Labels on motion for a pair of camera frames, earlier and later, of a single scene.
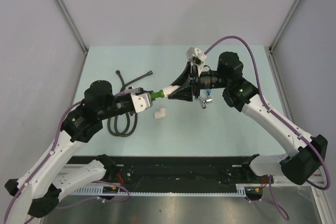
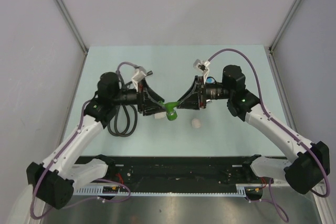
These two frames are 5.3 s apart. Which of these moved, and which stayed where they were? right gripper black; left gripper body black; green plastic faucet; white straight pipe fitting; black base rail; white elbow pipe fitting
Moved: white straight pipe fitting; left gripper body black; right gripper black; green plastic faucet
Stayed: black base rail; white elbow pipe fitting
